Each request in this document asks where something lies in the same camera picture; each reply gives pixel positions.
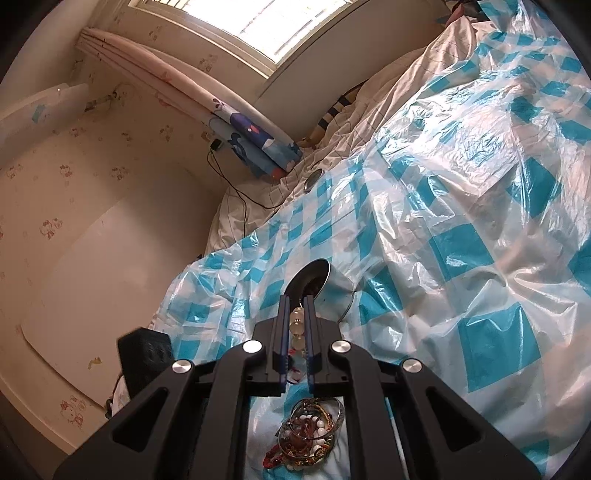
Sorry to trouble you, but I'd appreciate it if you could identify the pink cartoon print curtain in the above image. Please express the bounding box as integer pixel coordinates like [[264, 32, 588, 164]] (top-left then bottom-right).
[[76, 27, 304, 179]]

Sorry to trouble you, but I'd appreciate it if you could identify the round metal tin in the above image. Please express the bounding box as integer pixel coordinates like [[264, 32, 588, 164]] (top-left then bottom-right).
[[283, 259, 355, 322]]

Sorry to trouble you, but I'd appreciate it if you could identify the white board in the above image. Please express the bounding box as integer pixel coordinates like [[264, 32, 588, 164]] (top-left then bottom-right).
[[20, 164, 232, 412]]

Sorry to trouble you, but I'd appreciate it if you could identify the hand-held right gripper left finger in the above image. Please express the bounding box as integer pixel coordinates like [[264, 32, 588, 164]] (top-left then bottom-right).
[[53, 294, 291, 480]]

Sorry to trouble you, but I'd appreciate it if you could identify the dark cloth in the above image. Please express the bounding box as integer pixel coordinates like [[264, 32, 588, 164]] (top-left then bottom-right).
[[442, 0, 491, 25]]

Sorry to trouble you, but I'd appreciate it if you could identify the black cable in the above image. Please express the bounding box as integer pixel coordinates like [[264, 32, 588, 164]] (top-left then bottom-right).
[[206, 148, 279, 237]]

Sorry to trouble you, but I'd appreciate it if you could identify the pile of mixed bracelets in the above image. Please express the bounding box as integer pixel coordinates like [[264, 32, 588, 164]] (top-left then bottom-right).
[[263, 397, 346, 472]]

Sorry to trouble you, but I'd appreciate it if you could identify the striped pillow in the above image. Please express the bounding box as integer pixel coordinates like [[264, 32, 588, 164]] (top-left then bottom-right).
[[300, 85, 366, 149]]

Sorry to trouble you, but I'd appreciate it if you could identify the window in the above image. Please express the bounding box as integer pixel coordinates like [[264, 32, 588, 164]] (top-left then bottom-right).
[[126, 0, 366, 78]]

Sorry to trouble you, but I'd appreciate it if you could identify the white bead bracelet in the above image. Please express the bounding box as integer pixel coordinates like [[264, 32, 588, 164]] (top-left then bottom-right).
[[286, 305, 309, 385]]

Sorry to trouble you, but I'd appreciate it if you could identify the white headboard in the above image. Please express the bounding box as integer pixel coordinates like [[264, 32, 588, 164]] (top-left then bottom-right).
[[254, 0, 462, 140]]

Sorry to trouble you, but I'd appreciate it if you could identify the blue white checkered plastic sheet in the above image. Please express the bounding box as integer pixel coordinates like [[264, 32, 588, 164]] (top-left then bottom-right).
[[148, 0, 591, 480]]

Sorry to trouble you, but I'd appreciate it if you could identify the translucent plastic box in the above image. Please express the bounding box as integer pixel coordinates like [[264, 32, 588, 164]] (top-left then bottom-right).
[[0, 83, 89, 163]]

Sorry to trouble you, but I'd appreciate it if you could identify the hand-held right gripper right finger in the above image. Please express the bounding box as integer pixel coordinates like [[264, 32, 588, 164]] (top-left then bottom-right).
[[303, 295, 542, 480]]

